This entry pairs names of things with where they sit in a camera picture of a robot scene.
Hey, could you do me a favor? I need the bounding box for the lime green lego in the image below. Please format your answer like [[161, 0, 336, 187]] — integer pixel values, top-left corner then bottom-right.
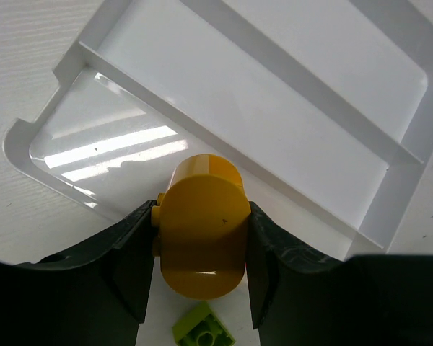
[[172, 301, 235, 346]]

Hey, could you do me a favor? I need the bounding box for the orange rounded lego block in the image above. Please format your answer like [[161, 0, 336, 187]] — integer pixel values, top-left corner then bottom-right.
[[151, 154, 250, 301]]

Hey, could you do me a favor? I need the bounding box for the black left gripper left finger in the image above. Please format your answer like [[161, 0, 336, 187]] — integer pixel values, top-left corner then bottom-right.
[[0, 200, 156, 345]]

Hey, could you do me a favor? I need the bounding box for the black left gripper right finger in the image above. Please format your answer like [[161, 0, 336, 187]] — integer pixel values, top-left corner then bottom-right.
[[246, 204, 433, 345]]

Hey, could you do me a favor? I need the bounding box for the white divided sorting tray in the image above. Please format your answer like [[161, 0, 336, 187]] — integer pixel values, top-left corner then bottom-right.
[[3, 1, 433, 258]]

